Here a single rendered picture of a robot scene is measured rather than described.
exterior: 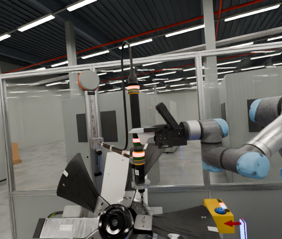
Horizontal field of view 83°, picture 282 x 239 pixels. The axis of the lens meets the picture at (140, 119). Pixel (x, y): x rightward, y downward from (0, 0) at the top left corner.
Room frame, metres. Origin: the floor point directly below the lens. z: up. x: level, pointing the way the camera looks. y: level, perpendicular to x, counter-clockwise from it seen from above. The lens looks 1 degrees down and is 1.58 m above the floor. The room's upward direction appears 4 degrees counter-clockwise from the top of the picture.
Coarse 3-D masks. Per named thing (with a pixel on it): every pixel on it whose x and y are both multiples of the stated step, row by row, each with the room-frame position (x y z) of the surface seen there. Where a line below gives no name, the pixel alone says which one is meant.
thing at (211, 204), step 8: (208, 200) 0.91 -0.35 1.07; (216, 200) 0.90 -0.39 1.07; (208, 208) 0.84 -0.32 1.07; (224, 208) 0.82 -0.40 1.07; (216, 216) 0.77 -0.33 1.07; (224, 216) 0.76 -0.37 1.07; (232, 216) 0.76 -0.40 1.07; (216, 224) 0.77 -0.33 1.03; (224, 224) 0.76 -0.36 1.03; (224, 232) 0.76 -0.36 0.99; (232, 232) 0.76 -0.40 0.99
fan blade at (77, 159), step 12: (72, 168) 0.73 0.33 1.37; (84, 168) 0.70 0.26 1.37; (60, 180) 0.75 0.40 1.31; (72, 180) 0.71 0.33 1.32; (84, 180) 0.68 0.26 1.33; (60, 192) 0.74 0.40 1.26; (72, 192) 0.71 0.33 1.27; (84, 192) 0.67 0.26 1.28; (96, 192) 0.64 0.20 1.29; (84, 204) 0.68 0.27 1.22
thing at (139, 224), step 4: (136, 216) 0.62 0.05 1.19; (140, 216) 0.62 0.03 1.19; (148, 216) 0.62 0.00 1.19; (136, 220) 0.59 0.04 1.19; (140, 220) 0.60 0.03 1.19; (148, 220) 0.60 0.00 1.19; (136, 224) 0.57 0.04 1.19; (140, 224) 0.57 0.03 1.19; (144, 224) 0.57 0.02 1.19; (148, 224) 0.57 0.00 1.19; (136, 228) 0.55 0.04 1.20; (140, 228) 0.55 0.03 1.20; (144, 228) 0.55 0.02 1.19; (148, 228) 0.55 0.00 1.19
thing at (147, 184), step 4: (132, 156) 0.63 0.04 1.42; (132, 160) 0.60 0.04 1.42; (132, 164) 0.60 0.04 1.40; (132, 168) 0.60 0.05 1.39; (132, 172) 0.61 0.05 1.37; (148, 180) 0.60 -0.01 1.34; (132, 184) 0.57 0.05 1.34; (136, 184) 0.57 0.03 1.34; (140, 184) 0.57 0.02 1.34; (144, 184) 0.56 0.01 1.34; (148, 184) 0.57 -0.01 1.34; (136, 188) 0.56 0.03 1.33; (140, 188) 0.55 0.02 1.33; (144, 188) 0.55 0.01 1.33
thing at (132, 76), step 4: (132, 68) 0.58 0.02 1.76; (132, 72) 0.58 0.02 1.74; (132, 76) 0.57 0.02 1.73; (128, 80) 0.58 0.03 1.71; (132, 80) 0.57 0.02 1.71; (136, 80) 0.58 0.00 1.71; (128, 84) 0.59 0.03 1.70; (132, 84) 0.61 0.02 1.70; (136, 84) 0.60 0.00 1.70; (136, 168) 0.57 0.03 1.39; (140, 168) 0.57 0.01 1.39; (144, 168) 0.58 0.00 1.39; (136, 172) 0.57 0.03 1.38; (140, 172) 0.57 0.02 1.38; (144, 172) 0.58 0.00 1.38; (136, 176) 0.58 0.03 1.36; (140, 176) 0.57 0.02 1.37; (144, 176) 0.58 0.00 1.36; (136, 180) 0.58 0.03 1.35; (140, 180) 0.57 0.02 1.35; (144, 180) 0.58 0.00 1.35; (140, 192) 0.58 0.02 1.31
